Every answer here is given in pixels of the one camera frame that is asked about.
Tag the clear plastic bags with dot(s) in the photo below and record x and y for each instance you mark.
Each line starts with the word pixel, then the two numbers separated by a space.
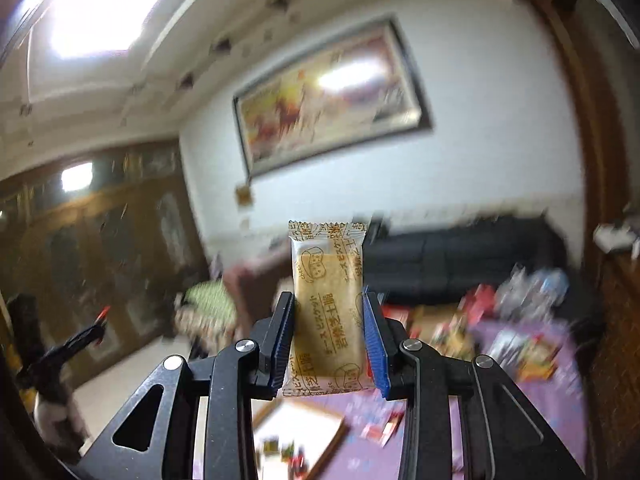
pixel 530 285

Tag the black sofa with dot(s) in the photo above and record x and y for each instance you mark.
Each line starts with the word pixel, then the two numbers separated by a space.
pixel 450 265

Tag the wooden side cabinet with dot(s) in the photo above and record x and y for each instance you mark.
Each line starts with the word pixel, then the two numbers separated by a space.
pixel 615 340

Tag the wooden wardrobe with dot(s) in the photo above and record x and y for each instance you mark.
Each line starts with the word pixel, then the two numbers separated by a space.
pixel 125 240

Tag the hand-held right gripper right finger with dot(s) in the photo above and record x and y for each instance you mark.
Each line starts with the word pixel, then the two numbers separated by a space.
pixel 375 345

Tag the beige biscuit packet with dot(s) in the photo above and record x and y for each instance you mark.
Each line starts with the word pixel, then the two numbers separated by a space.
pixel 325 320

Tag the person's left forearm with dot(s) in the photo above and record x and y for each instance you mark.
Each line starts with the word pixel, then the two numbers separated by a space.
pixel 52 415

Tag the ceiling light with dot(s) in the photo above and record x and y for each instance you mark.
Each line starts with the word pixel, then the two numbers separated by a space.
pixel 105 5

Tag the green patterned cushion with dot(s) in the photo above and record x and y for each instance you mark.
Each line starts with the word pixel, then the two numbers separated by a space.
pixel 210 305

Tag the small red snack packets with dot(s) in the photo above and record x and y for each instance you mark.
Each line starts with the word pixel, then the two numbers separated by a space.
pixel 385 425

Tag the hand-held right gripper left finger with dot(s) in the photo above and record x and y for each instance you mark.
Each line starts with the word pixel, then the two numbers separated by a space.
pixel 280 345

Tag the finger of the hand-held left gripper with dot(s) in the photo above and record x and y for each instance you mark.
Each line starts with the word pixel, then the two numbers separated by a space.
pixel 82 337

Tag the purple floral tablecloth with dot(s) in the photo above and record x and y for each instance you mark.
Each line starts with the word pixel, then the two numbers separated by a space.
pixel 555 410

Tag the large cardboard box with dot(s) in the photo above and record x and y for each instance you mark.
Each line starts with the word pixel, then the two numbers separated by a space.
pixel 300 425

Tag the framed horse painting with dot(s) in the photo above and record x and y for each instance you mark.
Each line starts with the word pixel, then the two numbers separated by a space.
pixel 330 105

